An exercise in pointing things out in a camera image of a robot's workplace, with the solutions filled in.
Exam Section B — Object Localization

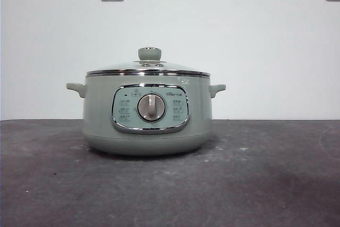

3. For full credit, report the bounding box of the glass lid with green knob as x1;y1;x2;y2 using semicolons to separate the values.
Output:
86;47;209;77

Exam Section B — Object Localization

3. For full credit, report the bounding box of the pale green electric pot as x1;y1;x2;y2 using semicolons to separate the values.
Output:
66;74;227;157

